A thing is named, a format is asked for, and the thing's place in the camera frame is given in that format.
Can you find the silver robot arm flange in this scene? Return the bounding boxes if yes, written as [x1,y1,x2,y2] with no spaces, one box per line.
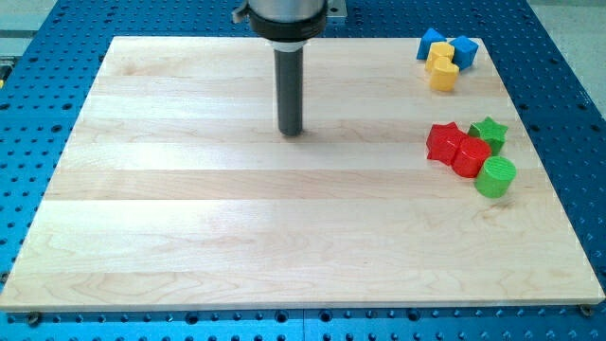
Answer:
[232,0,348,53]

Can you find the red star block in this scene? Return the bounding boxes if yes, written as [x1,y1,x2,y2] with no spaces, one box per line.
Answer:
[426,122,469,166]

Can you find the green star block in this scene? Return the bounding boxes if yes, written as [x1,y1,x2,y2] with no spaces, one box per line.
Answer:
[468,117,508,155]

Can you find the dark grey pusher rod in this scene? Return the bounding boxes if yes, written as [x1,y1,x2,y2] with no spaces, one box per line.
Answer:
[274,48,303,136]

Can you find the light wooden board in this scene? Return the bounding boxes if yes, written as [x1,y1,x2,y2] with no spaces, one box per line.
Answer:
[1,36,604,313]

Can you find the red cylinder block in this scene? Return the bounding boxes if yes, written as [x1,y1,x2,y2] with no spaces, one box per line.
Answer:
[452,137,491,178]

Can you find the yellow heart block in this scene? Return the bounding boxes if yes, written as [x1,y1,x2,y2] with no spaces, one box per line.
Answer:
[429,57,460,92]

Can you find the yellow hexagon block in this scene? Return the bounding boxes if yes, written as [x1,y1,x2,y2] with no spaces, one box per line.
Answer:
[424,42,455,72]

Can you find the blue triangular block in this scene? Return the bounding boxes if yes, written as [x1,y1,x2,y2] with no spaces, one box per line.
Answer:
[417,27,447,60]

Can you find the green cylinder block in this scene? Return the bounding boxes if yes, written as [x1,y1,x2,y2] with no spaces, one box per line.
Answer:
[474,156,517,199]

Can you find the blue cube block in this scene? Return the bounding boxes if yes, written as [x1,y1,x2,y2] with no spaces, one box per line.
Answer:
[449,35,479,71]

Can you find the blue perforated table plate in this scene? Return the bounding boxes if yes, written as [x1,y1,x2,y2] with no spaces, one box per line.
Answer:
[1,0,605,340]

